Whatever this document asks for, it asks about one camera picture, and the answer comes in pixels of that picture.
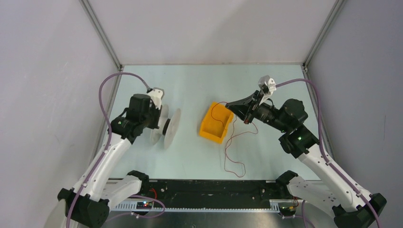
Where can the aluminium frame post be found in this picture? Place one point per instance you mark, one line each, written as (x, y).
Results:
(325, 29)
(93, 18)

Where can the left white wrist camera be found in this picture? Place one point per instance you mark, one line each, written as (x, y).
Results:
(156, 95)

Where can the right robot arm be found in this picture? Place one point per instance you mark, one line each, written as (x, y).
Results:
(346, 202)

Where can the aluminium frame post left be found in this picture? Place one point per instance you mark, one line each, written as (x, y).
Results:
(93, 18)

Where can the white perforated cable spool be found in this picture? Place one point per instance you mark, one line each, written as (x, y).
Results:
(168, 127)

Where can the right controller board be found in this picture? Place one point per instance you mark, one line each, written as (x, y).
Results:
(287, 211)

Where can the left controller board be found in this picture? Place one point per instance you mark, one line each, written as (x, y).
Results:
(144, 205)

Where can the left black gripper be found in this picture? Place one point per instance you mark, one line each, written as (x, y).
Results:
(154, 125)

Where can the aluminium frame post right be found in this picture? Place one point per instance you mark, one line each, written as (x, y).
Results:
(325, 29)

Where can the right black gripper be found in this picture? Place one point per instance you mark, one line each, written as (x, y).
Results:
(243, 107)

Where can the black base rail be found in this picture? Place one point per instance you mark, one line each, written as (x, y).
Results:
(215, 194)

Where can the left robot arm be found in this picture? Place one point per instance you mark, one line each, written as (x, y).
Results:
(90, 201)

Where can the orange plastic bin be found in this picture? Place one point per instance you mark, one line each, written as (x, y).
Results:
(215, 124)

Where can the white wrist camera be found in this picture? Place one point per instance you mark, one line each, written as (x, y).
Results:
(267, 87)
(156, 95)

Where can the controller board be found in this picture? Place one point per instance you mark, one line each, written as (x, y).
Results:
(144, 205)
(287, 211)

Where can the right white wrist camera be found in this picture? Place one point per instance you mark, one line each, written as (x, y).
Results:
(267, 87)

